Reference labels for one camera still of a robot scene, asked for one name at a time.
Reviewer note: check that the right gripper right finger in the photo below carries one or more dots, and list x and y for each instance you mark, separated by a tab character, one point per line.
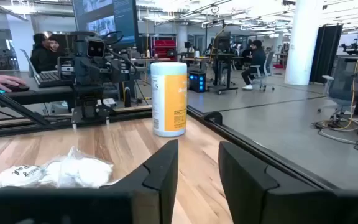
259	193

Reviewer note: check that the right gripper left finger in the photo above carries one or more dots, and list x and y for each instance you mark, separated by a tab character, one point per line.
73	205

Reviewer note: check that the clear vanity pack bag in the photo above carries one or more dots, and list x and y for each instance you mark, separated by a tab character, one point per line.
82	172
14	177

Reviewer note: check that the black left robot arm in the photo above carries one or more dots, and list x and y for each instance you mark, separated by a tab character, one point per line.
89	93

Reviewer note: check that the black keyboard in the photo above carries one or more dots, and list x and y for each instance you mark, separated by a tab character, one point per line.
50	77

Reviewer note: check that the person at desk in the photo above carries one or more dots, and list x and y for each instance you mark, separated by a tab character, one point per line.
42	59

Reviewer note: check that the large blue-screen monitor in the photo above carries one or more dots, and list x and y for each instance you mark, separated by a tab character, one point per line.
104	18

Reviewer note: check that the black computer mouse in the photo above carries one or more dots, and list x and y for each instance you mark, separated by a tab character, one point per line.
19	88

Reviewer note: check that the person's hand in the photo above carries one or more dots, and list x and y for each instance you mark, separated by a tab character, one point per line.
2	81

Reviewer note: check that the red tool cabinet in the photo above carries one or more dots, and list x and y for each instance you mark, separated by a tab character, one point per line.
165	46

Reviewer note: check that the white wipes canister orange label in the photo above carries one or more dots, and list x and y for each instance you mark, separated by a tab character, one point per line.
166	99

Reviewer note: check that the computer tower blue lights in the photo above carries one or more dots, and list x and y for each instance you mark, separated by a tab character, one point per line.
197	82

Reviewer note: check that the black standing desk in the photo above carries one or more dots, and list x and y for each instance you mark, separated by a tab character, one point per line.
220	74

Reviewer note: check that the seated person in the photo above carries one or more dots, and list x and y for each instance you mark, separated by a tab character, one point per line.
256	59

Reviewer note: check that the grey mesh office chair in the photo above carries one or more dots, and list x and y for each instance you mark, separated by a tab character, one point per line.
343	84

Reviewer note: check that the white round pillar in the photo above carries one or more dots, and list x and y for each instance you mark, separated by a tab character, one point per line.
303	46

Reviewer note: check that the black room partition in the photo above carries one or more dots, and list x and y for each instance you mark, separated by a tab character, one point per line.
325	53

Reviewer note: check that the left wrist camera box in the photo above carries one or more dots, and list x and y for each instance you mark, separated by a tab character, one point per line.
95	48

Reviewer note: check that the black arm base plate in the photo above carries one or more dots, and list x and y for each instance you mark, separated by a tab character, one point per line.
90	113

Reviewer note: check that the black aluminium table frame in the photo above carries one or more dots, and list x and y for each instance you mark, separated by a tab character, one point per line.
17	129

